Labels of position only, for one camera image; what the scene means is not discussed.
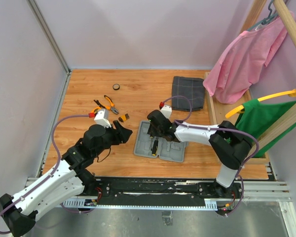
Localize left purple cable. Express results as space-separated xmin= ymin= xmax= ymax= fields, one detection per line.
xmin=0 ymin=113 xmax=96 ymax=235

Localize yellow tape measure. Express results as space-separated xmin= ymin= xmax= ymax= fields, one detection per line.
xmin=92 ymin=107 xmax=102 ymax=114

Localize orange black pliers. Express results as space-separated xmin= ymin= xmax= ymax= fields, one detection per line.
xmin=94 ymin=95 xmax=119 ymax=115

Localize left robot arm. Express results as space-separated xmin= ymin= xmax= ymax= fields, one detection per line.
xmin=0 ymin=120 xmax=133 ymax=237

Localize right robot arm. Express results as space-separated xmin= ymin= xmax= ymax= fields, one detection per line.
xmin=147 ymin=110 xmax=255 ymax=198

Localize dark grey checked cloth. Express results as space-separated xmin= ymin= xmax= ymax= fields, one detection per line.
xmin=172 ymin=76 xmax=205 ymax=112

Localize green shirt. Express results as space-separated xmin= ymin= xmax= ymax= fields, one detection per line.
xmin=234 ymin=98 xmax=296 ymax=158

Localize wooden clothes rack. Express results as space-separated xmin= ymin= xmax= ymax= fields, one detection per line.
xmin=205 ymin=0 xmax=296 ymax=164

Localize yellow clothes hanger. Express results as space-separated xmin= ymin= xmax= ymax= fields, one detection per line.
xmin=225 ymin=89 xmax=296 ymax=119

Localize grey plastic tool case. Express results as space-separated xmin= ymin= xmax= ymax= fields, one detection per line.
xmin=133 ymin=120 xmax=188 ymax=162

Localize teal clothes hanger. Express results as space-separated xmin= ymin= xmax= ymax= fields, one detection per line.
xmin=246 ymin=0 xmax=279 ymax=32

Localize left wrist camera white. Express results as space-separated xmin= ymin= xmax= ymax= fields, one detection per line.
xmin=94 ymin=109 xmax=111 ymax=128

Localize flathead screwdriver black yellow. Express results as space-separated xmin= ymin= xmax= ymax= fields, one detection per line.
xmin=150 ymin=136 xmax=158 ymax=156

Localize purple cable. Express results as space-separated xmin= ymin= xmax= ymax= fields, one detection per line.
xmin=159 ymin=95 xmax=260 ymax=218
xmin=0 ymin=113 xmax=96 ymax=235

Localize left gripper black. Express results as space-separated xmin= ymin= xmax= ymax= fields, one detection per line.
xmin=93 ymin=119 xmax=132 ymax=158

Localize hex key set orange holder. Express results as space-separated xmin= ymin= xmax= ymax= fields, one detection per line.
xmin=118 ymin=114 xmax=130 ymax=122

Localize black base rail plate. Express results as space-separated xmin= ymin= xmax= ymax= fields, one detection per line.
xmin=76 ymin=177 xmax=243 ymax=207

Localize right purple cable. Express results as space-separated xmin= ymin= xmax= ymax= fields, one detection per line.
xmin=159 ymin=95 xmax=260 ymax=218

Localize pink shirt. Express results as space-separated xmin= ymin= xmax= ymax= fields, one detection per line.
xmin=203 ymin=17 xmax=287 ymax=104

